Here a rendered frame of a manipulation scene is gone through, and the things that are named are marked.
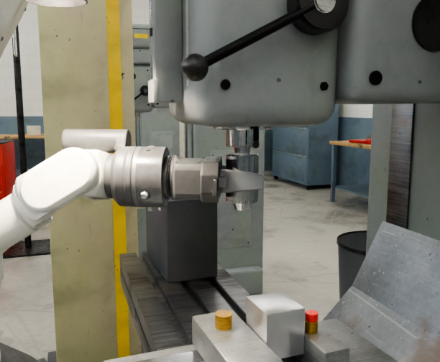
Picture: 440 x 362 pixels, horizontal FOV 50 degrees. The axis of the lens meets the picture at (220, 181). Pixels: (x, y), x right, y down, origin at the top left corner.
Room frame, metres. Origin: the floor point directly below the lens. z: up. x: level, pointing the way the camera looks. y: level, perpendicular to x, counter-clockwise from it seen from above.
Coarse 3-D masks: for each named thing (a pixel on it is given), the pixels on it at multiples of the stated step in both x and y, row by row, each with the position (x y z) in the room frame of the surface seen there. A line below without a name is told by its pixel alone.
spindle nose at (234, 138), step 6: (228, 132) 0.67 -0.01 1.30; (234, 132) 0.66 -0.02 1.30; (240, 132) 0.66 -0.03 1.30; (246, 132) 0.66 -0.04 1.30; (252, 132) 0.66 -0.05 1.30; (228, 138) 0.67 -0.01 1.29; (234, 138) 0.66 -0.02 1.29; (240, 138) 0.66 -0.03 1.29; (246, 138) 0.66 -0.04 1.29; (252, 138) 0.66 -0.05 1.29; (228, 144) 0.67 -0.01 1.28; (234, 144) 0.66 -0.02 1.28; (240, 144) 0.66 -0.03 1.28; (246, 144) 0.66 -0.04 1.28
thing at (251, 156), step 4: (232, 152) 0.69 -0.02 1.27; (252, 152) 0.69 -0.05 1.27; (228, 156) 0.67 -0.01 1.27; (232, 156) 0.66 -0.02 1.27; (236, 156) 0.66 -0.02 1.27; (240, 156) 0.66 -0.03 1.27; (244, 156) 0.66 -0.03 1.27; (248, 156) 0.66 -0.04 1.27; (252, 156) 0.66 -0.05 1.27; (256, 156) 0.67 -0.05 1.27; (228, 160) 0.67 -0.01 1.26; (232, 160) 0.66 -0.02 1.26; (236, 160) 0.66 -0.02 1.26; (240, 160) 0.66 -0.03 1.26; (244, 160) 0.66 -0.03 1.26; (248, 160) 0.66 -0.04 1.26; (252, 160) 0.66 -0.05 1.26; (256, 160) 0.67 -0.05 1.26
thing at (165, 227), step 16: (160, 208) 1.06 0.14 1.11; (176, 208) 1.02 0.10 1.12; (192, 208) 1.04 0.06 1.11; (208, 208) 1.05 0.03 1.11; (160, 224) 1.07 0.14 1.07; (176, 224) 1.02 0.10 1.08; (192, 224) 1.04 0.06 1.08; (208, 224) 1.05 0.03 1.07; (160, 240) 1.07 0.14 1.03; (176, 240) 1.02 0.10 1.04; (192, 240) 1.04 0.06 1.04; (208, 240) 1.05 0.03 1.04; (160, 256) 1.07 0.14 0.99; (176, 256) 1.02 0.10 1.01; (192, 256) 1.04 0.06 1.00; (208, 256) 1.05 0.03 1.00; (160, 272) 1.07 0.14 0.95; (176, 272) 1.02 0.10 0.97; (192, 272) 1.04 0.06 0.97; (208, 272) 1.05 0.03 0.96
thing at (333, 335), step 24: (312, 336) 0.55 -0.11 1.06; (336, 336) 0.63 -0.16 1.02; (360, 336) 0.63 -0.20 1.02; (120, 360) 0.56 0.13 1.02; (144, 360) 0.56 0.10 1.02; (168, 360) 0.56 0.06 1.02; (192, 360) 0.56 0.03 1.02; (288, 360) 0.56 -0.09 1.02; (312, 360) 0.53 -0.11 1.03; (336, 360) 0.51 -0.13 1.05; (360, 360) 0.56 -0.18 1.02; (384, 360) 0.56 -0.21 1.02
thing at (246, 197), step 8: (232, 168) 0.66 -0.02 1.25; (240, 168) 0.66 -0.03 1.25; (248, 168) 0.66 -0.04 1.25; (256, 168) 0.67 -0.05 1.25; (232, 192) 0.66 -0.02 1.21; (240, 192) 0.66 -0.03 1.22; (248, 192) 0.66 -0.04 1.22; (256, 192) 0.67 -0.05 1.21; (232, 200) 0.66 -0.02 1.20; (240, 200) 0.66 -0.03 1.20; (248, 200) 0.66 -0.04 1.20; (256, 200) 0.67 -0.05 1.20
